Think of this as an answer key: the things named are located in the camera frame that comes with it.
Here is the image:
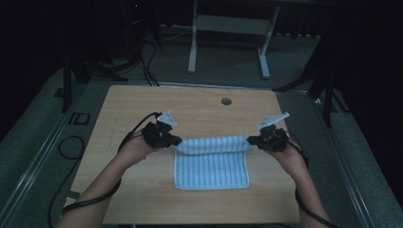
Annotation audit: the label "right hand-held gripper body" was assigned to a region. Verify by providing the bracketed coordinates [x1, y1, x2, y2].
[255, 111, 291, 153]

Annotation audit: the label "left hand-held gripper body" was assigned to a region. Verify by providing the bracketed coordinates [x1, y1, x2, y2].
[140, 109, 179, 149]

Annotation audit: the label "blue striped towel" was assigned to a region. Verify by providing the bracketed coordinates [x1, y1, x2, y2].
[172, 135, 252, 191]

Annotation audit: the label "person's right hand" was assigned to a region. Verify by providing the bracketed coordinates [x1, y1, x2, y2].
[264, 139, 309, 181]

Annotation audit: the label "person's left hand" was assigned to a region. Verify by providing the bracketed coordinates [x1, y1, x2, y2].
[117, 128, 163, 168]

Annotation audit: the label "black metal stand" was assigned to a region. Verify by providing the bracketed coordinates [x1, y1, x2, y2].
[60, 53, 129, 114]
[271, 31, 351, 128]

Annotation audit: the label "dark equipment rack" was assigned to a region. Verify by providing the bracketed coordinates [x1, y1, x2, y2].
[125, 0, 162, 61]

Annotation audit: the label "black floor cables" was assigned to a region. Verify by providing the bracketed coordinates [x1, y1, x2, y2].
[138, 40, 162, 87]

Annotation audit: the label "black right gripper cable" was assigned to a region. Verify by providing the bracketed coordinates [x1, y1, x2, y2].
[278, 130, 340, 228]

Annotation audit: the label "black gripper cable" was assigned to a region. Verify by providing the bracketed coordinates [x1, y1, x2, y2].
[278, 130, 340, 228]
[47, 111, 163, 228]

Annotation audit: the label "metal floor rail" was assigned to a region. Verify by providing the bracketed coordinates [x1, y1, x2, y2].
[0, 85, 90, 224]
[308, 93, 378, 228]

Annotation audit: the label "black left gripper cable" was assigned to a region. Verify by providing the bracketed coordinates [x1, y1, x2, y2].
[47, 111, 163, 228]

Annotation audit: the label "white metal desk frame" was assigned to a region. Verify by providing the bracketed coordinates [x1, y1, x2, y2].
[186, 0, 281, 80]

